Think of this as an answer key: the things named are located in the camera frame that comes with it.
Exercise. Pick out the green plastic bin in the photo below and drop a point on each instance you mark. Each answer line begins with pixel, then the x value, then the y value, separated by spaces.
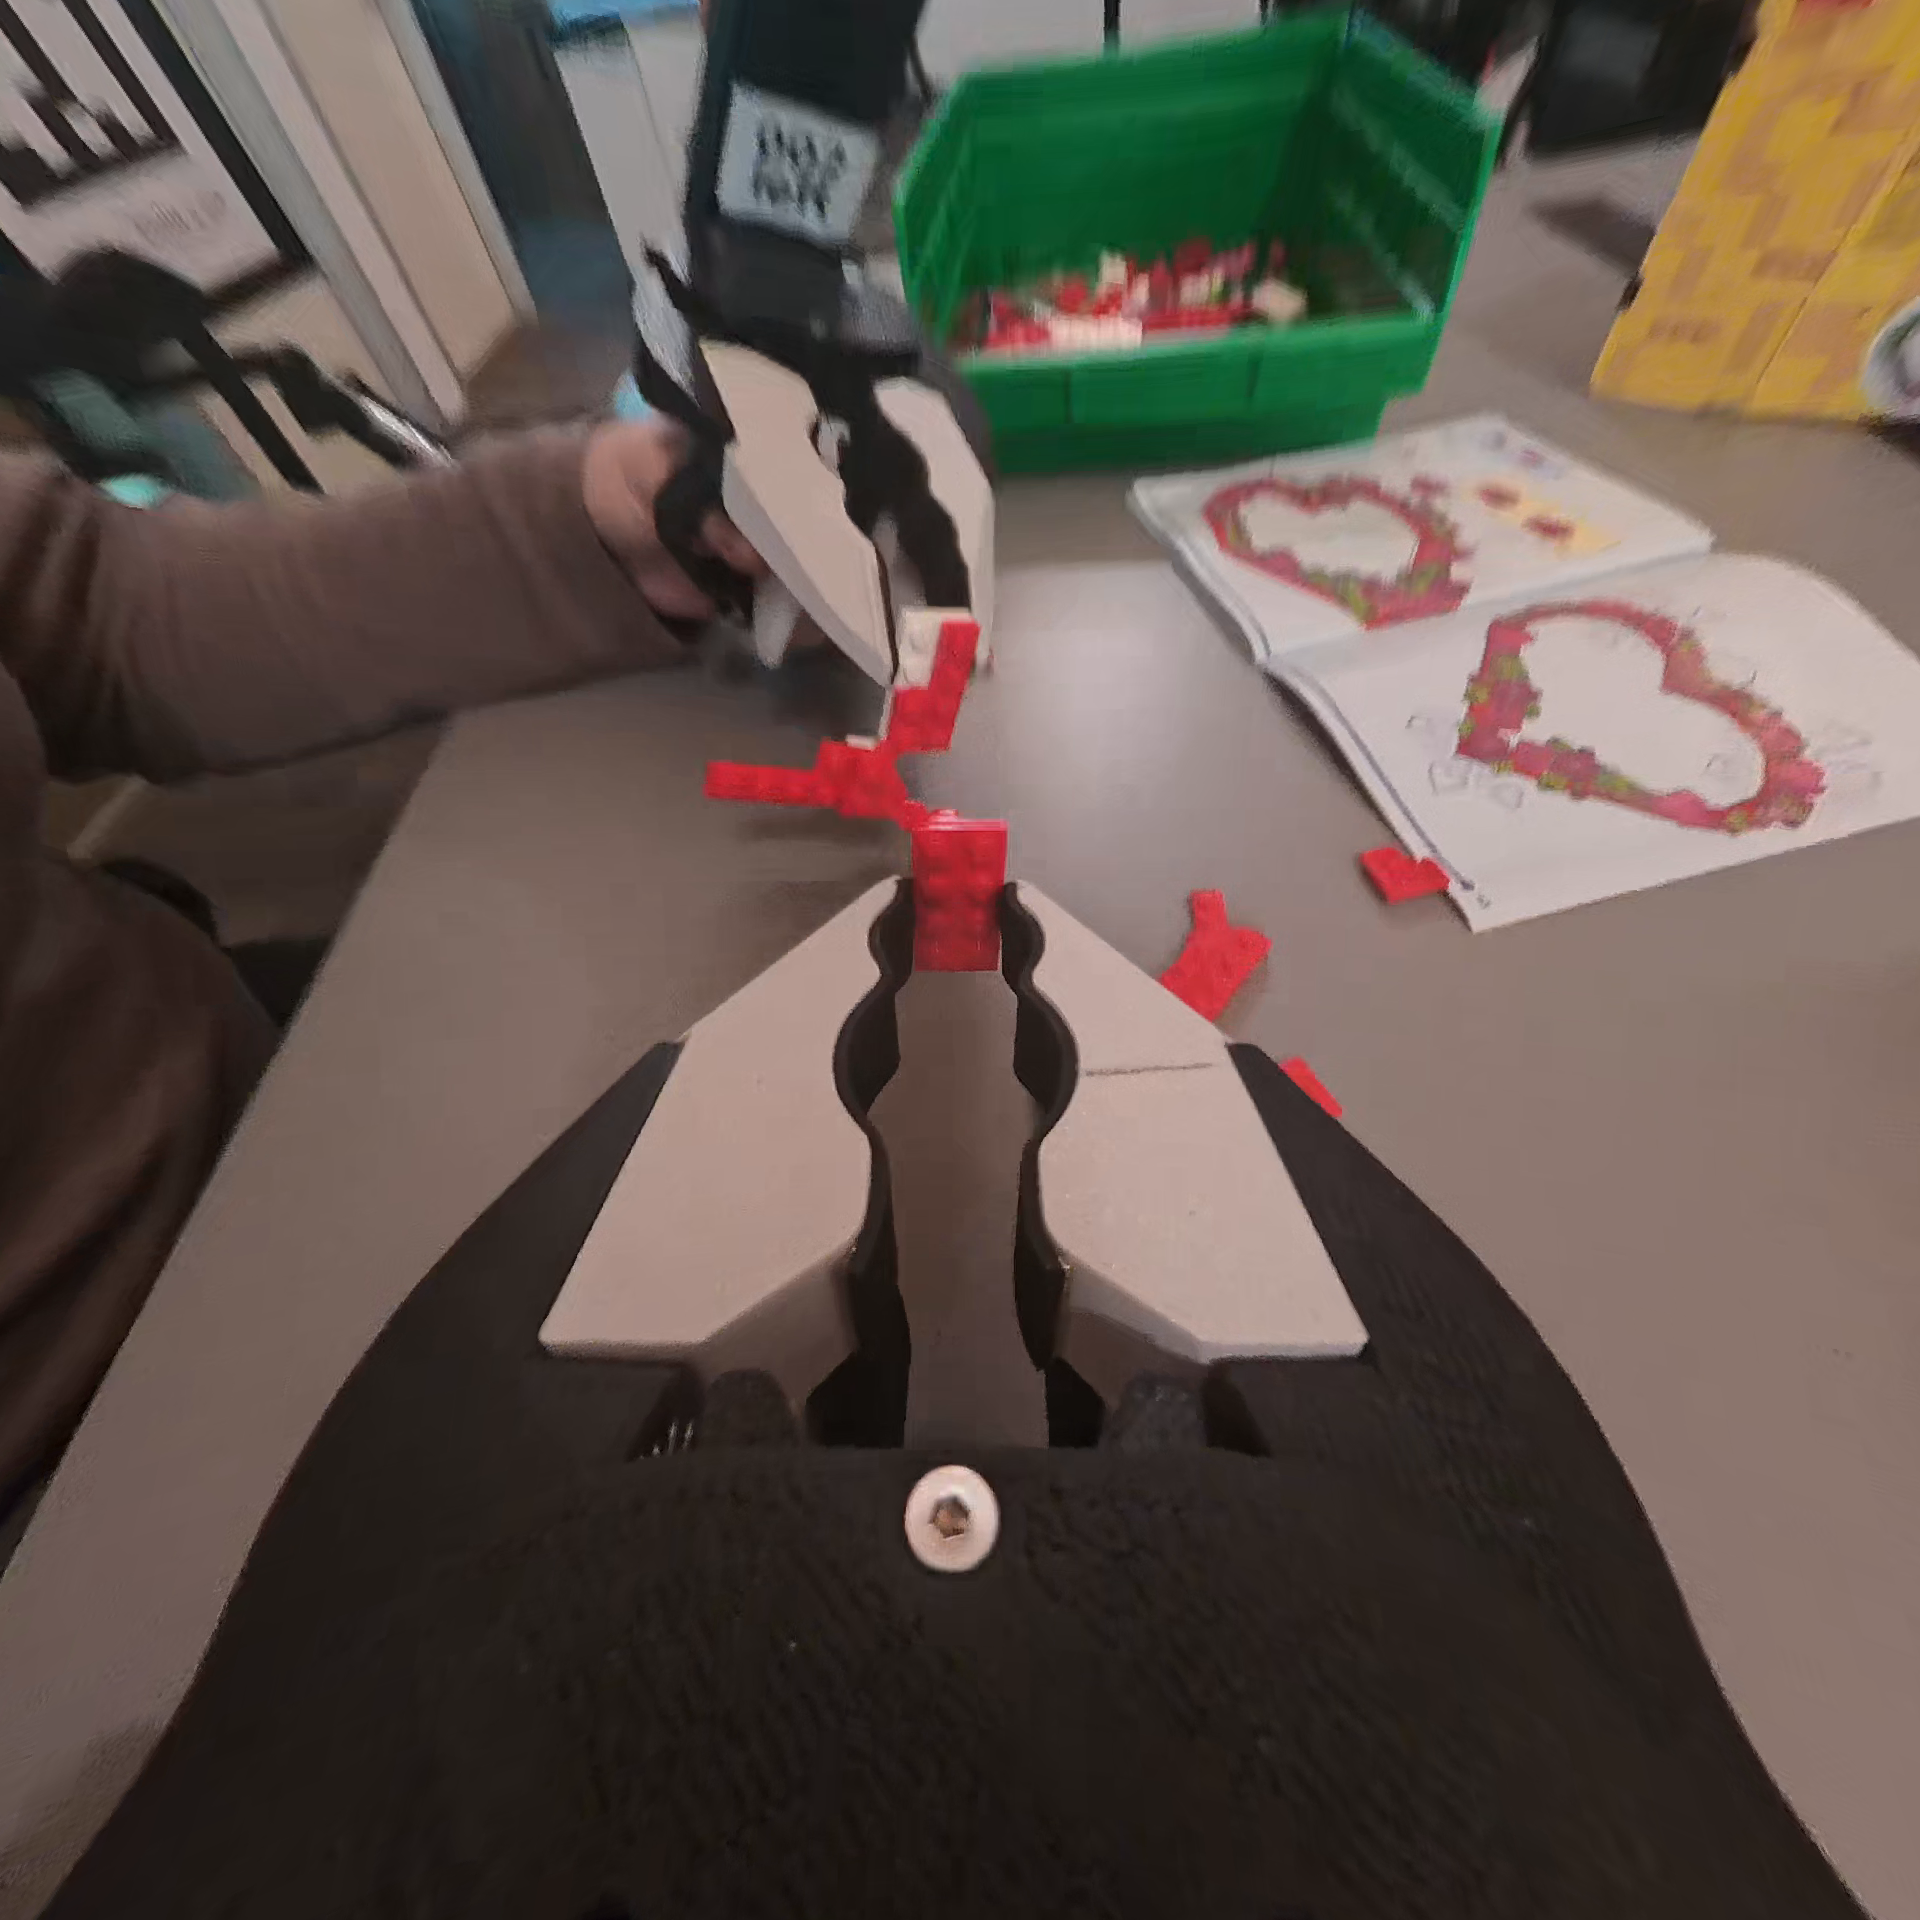
pixel 1170 405

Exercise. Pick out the yellow cardboard box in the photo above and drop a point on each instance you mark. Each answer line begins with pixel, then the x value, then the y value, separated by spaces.
pixel 1785 255

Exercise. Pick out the dark blurred furniture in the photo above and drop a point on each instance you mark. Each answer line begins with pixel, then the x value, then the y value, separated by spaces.
pixel 1635 69

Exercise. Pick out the person's left hand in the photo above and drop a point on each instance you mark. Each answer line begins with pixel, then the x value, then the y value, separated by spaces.
pixel 618 480

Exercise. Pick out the open heart instruction booklet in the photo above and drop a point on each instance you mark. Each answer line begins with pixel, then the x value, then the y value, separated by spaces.
pixel 1591 644

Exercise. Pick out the red lego plate assembly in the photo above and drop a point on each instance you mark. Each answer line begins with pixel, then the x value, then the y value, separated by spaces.
pixel 863 773

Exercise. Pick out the small red lego plate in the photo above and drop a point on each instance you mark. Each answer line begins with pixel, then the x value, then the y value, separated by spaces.
pixel 1402 876

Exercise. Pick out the red rectangular lego plate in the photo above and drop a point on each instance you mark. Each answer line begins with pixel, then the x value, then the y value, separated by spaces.
pixel 960 900

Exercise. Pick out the person's brown sweater torso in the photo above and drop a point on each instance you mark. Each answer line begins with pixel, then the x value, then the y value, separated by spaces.
pixel 104 1080

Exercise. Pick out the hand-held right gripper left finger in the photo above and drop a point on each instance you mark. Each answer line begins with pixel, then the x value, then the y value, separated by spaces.
pixel 735 1171

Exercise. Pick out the pile of loose lego pieces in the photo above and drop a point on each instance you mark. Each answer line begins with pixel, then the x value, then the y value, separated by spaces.
pixel 1125 308

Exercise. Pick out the black metal stand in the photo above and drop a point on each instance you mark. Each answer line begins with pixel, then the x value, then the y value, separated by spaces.
pixel 135 323

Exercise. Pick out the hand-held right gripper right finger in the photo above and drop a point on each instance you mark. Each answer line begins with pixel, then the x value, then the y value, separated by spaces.
pixel 1185 1200

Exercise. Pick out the red wing-shaped lego plate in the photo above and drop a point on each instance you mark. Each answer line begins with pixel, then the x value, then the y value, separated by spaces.
pixel 1219 960

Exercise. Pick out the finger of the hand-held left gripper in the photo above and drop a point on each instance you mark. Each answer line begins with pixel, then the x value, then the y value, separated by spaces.
pixel 952 480
pixel 794 495

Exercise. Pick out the black framed marker sign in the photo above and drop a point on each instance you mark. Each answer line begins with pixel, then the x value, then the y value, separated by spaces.
pixel 91 151

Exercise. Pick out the tiny red lego piece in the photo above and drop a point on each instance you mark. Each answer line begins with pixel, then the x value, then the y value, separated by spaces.
pixel 1312 1088

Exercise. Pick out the person's left forearm brown sleeve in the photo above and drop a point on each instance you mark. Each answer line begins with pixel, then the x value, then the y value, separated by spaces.
pixel 301 615

